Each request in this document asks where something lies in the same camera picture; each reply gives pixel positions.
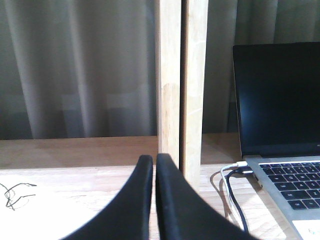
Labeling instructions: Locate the wooden shelf unit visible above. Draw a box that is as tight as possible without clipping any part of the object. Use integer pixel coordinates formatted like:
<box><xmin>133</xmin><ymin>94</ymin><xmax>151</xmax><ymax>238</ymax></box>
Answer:
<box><xmin>0</xmin><ymin>0</ymin><xmax>301</xmax><ymax>240</ymax></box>

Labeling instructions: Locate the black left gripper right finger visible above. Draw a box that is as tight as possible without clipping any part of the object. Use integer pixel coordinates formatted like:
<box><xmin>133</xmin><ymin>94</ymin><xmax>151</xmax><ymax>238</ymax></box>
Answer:
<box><xmin>155</xmin><ymin>153</ymin><xmax>254</xmax><ymax>240</ymax></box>

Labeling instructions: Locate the grey curtain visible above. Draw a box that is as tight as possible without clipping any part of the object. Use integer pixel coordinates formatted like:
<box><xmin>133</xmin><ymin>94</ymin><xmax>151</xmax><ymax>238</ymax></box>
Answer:
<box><xmin>0</xmin><ymin>0</ymin><xmax>320</xmax><ymax>140</ymax></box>

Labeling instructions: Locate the white laptop cable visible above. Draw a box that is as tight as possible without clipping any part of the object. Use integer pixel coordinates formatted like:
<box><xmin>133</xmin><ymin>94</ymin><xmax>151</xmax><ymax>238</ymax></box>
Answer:
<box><xmin>219</xmin><ymin>161</ymin><xmax>248</xmax><ymax>226</ymax></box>

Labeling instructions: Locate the black laptop cable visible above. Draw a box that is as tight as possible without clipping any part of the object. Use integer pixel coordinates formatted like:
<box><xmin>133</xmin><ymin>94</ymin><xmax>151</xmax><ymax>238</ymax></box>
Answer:
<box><xmin>227</xmin><ymin>167</ymin><xmax>253</xmax><ymax>232</ymax></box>

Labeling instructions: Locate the thin black wire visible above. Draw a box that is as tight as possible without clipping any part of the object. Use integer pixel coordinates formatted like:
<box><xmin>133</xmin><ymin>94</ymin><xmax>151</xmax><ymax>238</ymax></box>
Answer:
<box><xmin>0</xmin><ymin>182</ymin><xmax>38</xmax><ymax>211</ymax></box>

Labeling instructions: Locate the silver laptop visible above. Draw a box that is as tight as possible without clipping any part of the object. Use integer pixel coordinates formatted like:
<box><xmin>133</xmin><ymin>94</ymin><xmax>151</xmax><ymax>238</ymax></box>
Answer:
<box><xmin>232</xmin><ymin>42</ymin><xmax>320</xmax><ymax>240</ymax></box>

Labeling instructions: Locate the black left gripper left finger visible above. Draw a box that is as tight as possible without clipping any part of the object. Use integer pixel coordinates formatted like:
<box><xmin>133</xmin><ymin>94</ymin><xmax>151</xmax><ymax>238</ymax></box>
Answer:
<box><xmin>64</xmin><ymin>155</ymin><xmax>153</xmax><ymax>240</ymax></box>

